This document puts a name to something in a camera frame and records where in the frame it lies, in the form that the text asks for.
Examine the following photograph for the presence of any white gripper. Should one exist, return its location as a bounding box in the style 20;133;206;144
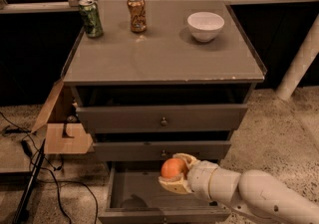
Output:
159;153;218;200

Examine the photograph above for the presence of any orange fruit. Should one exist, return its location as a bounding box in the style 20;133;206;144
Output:
160;158;188;178

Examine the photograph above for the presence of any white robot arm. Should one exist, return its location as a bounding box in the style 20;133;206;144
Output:
159;153;319;224

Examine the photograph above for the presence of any grey bottom drawer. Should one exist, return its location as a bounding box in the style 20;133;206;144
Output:
99;161;230;224

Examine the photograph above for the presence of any grey drawer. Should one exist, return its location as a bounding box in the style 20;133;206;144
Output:
93;131;231;161
99;161;230;224
73;84;251;133

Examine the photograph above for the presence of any grey top drawer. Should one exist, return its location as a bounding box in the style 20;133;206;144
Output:
73;84;251;133

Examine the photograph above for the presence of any grey middle drawer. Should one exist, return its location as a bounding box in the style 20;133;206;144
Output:
93;131;231;161

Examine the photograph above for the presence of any grey drawer cabinet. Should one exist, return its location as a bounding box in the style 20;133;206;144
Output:
60;0;268;224

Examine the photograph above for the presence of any open cardboard box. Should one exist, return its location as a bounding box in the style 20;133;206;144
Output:
31;79;94;154

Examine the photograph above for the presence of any white ceramic bowl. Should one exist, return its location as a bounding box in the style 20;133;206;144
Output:
187;12;225;43

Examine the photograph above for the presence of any green soda can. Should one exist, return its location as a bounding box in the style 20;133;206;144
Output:
79;0;103;38

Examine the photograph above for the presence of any orange soda can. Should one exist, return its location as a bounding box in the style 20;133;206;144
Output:
127;0;147;33

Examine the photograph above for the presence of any black cable on floor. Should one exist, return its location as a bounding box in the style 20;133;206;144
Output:
0;112;100;224

